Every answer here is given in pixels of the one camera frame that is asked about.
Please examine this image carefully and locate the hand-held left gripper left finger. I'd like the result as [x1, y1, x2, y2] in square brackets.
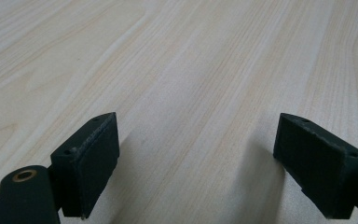
[49, 112, 120, 219]

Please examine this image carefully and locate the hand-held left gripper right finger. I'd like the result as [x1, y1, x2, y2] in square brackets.
[272, 112, 358, 220]

